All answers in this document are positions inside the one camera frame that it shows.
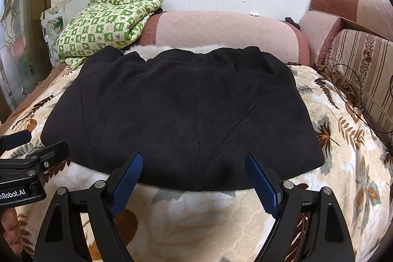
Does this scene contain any black coat with fur collar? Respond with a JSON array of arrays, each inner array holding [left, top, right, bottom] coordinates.
[[41, 46, 324, 192]]

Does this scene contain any person's left hand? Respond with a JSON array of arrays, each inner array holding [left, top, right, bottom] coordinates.
[[1, 208, 23, 255]]

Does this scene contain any stained glass door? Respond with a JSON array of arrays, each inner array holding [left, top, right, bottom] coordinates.
[[1, 0, 52, 114]]

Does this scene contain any floral beige bed blanket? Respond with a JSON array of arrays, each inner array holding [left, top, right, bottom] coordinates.
[[1, 66, 392, 261]]

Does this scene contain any plastic floral bag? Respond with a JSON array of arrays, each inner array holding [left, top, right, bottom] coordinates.
[[40, 6, 64, 68]]

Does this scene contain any green patterned folded quilt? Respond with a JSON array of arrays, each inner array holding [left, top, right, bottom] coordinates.
[[55, 0, 164, 69]]

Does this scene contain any striped floral pillow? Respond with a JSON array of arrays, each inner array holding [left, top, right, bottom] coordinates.
[[323, 29, 392, 147]]

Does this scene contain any pink long bolster cushion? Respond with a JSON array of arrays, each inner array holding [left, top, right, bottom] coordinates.
[[135, 11, 310, 65]]

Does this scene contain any small black object on bolster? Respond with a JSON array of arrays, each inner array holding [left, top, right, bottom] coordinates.
[[285, 17, 300, 30]]

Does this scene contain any small white object on bolster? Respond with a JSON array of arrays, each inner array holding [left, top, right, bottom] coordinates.
[[250, 11, 259, 17]]

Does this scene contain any pink red headboard cushion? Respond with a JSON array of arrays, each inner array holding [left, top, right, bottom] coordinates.
[[299, 0, 392, 65]]

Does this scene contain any thin black cable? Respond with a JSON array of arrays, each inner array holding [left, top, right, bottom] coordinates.
[[328, 63, 393, 137]]

